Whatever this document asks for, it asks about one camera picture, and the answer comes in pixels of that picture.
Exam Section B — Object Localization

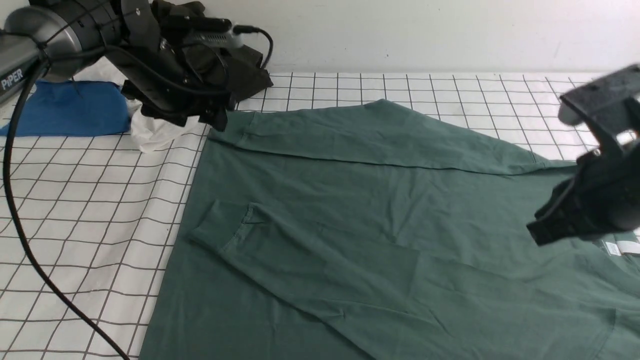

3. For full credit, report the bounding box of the green long-sleeved shirt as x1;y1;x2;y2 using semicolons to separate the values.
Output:
139;100;640;360

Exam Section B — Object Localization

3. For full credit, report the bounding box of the dark olive garment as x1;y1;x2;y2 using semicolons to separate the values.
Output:
162;29;274;102

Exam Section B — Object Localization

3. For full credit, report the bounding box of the white garment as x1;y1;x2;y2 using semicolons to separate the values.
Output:
74;57;205;153

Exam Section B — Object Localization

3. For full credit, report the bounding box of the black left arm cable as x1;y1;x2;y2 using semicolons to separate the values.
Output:
2;25;274;360

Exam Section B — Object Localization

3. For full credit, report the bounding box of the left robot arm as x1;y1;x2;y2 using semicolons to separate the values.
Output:
1;0;243;132

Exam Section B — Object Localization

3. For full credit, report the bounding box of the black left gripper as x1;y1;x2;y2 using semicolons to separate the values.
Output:
105;0;233;132

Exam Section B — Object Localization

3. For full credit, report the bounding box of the white grid tablecloth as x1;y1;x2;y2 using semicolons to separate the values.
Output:
10;72;598;360

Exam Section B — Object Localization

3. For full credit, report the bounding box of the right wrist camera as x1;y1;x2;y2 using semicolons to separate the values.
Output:
557;64;640;156

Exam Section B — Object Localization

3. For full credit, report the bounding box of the blue garment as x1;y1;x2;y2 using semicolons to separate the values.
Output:
16;80;130;137

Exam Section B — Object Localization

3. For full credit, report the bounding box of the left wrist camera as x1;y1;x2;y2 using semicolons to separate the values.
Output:
159;15;258;49

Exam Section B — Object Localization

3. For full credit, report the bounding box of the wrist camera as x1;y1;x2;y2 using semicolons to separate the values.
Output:
557;64;640;156
159;15;258;49

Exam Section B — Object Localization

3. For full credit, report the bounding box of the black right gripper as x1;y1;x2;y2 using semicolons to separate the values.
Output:
526;139;639;246

